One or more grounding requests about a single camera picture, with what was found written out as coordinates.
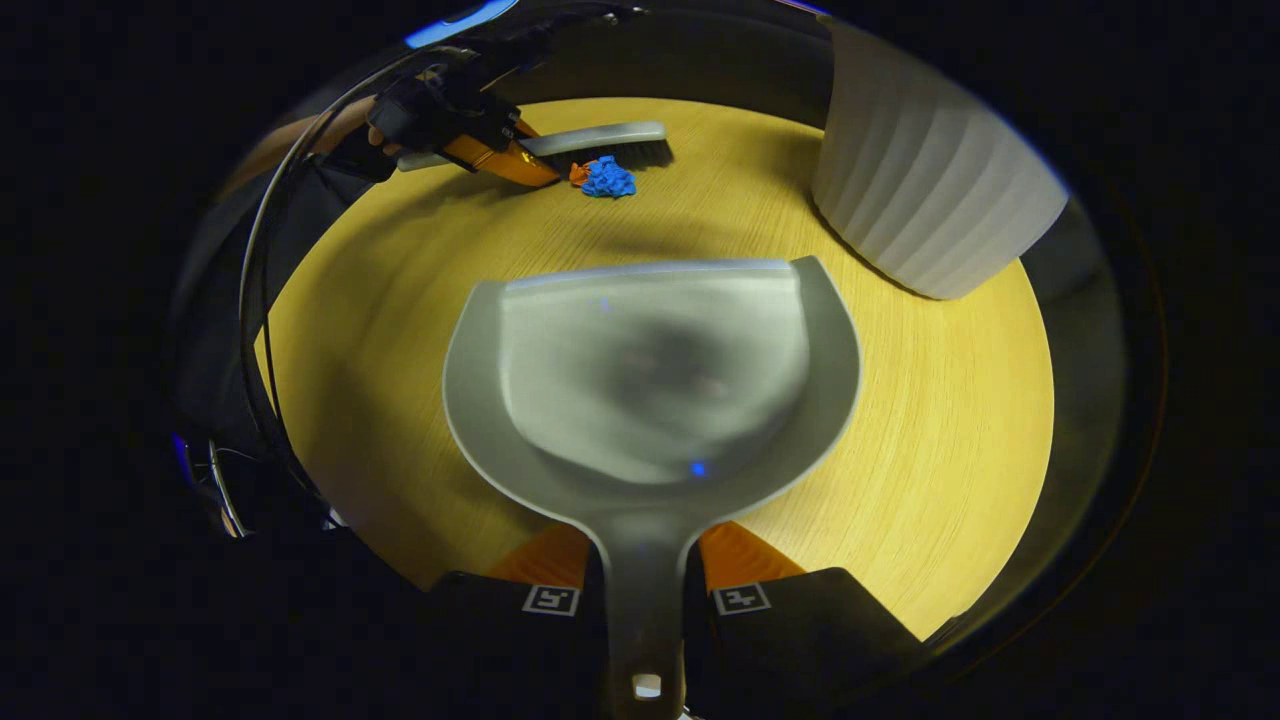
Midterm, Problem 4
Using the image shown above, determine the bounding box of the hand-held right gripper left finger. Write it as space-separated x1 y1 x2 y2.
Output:
400 520 613 720

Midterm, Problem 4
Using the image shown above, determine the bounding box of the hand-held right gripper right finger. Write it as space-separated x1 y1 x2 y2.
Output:
688 520 933 720

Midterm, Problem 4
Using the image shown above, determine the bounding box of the small white broom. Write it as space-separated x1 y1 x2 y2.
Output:
397 121 674 175

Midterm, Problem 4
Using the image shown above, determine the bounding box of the blue trash scrap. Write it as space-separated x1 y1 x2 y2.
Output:
581 155 638 200

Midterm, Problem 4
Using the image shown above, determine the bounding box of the white dustpan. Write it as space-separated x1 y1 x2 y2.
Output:
442 255 863 720

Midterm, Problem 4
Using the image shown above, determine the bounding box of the white ribbed garbage bin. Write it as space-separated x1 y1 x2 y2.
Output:
810 18 1071 301

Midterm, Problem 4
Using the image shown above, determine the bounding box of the wooden desktop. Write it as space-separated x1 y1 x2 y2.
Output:
255 97 1056 641

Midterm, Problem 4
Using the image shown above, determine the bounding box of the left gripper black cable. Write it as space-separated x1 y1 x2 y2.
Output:
236 45 471 501

